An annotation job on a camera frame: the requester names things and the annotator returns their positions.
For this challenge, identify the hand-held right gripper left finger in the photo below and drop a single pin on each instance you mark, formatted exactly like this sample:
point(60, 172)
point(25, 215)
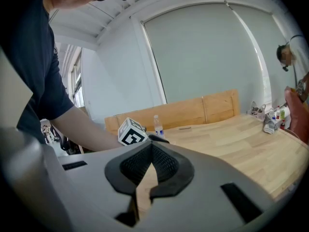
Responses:
point(96, 178)

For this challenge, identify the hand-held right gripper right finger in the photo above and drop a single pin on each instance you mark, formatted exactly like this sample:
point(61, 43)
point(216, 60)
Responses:
point(205, 178)

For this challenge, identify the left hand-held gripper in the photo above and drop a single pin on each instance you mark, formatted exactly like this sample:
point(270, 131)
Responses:
point(131, 134)

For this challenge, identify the person's left forearm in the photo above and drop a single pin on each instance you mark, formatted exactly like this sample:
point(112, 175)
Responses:
point(84, 134)

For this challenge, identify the clear plastic water bottle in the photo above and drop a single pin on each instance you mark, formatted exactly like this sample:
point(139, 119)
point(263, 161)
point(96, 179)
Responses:
point(158, 127)

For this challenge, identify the large wooden board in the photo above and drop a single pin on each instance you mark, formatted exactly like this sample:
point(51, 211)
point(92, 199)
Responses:
point(183, 112)

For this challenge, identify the grey crumpled cloth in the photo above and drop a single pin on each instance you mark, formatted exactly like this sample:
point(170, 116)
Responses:
point(269, 126)

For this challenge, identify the small white bottle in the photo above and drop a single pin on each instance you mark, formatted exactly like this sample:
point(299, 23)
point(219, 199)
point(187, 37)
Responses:
point(271, 113)

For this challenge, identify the small dark bottle red cap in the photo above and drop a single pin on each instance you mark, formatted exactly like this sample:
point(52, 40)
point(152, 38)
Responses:
point(282, 125)

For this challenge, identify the grey roller blind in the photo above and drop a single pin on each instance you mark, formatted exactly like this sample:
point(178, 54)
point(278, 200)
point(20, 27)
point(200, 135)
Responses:
point(200, 54)
point(268, 45)

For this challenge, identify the small green container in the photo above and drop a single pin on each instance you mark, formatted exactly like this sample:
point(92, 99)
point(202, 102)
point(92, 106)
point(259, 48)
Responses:
point(282, 114)

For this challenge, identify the person's dark blue shirt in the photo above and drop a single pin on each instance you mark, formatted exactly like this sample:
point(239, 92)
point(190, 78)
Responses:
point(31, 57)

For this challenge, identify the window with white frame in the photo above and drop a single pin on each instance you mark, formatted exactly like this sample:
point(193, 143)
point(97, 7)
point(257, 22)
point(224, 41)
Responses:
point(77, 81)

